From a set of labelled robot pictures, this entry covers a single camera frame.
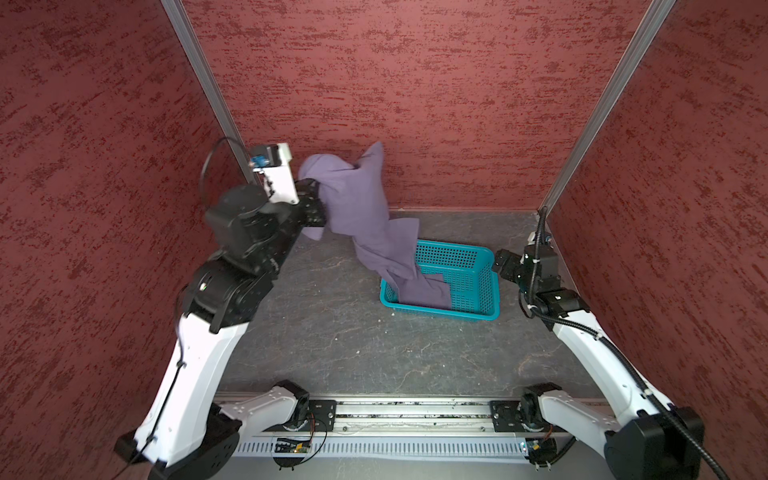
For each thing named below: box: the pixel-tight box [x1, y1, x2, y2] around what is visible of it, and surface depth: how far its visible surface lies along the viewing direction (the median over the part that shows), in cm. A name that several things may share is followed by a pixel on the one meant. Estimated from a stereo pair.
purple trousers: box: [299, 141, 452, 309], surface depth 69 cm
